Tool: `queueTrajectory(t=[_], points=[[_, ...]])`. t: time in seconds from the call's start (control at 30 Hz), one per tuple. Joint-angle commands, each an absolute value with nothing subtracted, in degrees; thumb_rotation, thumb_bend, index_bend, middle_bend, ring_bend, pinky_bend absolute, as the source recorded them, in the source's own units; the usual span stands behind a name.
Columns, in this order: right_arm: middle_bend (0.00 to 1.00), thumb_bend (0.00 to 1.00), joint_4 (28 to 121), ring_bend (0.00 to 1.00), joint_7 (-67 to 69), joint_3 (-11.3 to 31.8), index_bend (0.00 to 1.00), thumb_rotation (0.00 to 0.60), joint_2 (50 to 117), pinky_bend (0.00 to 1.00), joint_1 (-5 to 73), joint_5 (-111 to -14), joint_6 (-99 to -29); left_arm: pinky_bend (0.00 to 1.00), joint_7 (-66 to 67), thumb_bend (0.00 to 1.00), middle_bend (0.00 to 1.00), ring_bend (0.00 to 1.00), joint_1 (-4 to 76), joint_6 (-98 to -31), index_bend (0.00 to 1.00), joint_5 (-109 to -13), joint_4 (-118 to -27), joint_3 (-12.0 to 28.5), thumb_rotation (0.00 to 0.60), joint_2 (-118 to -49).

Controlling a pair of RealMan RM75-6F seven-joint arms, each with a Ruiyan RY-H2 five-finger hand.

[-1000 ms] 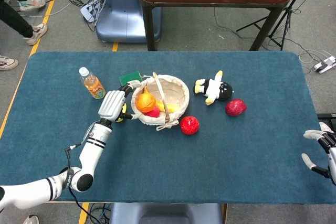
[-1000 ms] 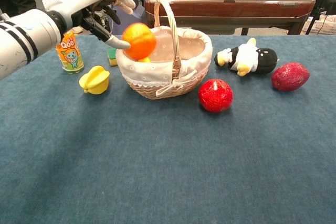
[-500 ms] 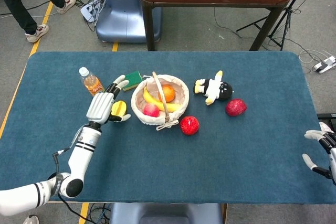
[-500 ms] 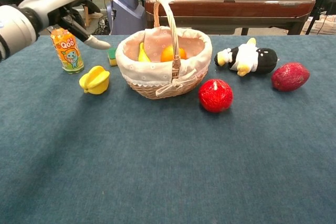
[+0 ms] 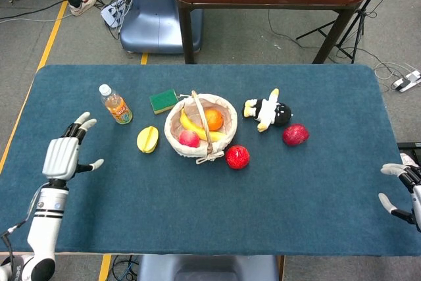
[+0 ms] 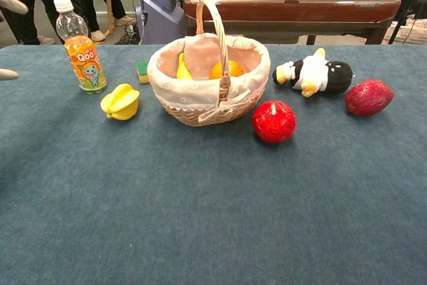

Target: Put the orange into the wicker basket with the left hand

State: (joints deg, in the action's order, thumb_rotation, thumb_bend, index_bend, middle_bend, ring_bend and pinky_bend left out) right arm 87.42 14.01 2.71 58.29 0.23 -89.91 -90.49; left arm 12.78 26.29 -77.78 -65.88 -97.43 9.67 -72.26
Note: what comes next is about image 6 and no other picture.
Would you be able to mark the orange fruit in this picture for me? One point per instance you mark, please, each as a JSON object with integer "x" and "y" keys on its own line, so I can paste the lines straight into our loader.
{"x": 235, "y": 68}

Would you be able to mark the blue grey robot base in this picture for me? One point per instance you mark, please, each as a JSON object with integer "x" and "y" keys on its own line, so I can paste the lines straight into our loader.
{"x": 161, "y": 8}

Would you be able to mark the wicker basket with cloth liner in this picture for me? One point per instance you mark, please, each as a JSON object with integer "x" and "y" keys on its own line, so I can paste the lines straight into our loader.
{"x": 200, "y": 94}

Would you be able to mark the bright red apple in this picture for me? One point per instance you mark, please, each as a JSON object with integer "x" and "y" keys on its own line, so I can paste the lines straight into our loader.
{"x": 273, "y": 123}

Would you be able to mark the yellow banana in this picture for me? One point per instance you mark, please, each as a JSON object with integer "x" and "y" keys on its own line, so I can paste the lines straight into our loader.
{"x": 183, "y": 69}

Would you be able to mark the blue table cloth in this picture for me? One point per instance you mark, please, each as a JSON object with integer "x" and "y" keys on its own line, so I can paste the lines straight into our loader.
{"x": 213, "y": 198}

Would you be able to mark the green yellow sponge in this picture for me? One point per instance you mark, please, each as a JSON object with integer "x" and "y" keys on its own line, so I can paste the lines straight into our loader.
{"x": 142, "y": 73}

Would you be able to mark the yellow starfruit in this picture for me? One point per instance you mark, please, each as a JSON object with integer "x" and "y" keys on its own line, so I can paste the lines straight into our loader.
{"x": 121, "y": 103}

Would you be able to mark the black white penguin plush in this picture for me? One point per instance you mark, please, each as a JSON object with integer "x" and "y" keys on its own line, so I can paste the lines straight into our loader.
{"x": 317, "y": 73}

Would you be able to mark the Qoo orange juice bottle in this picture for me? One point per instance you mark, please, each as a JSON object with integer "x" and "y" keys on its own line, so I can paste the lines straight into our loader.
{"x": 86, "y": 61}

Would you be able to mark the brown mahjong table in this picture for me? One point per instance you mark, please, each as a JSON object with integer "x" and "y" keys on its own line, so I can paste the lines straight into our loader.
{"x": 300, "y": 11}

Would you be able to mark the dark red fruit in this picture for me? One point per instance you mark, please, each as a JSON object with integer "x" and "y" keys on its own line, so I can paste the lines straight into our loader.
{"x": 368, "y": 98}

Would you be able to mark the white plastic crate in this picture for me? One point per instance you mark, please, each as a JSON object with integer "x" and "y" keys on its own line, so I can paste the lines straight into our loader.
{"x": 408, "y": 33}

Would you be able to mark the black tripod stand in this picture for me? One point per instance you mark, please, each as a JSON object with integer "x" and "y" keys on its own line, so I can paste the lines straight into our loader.
{"x": 405, "y": 8}

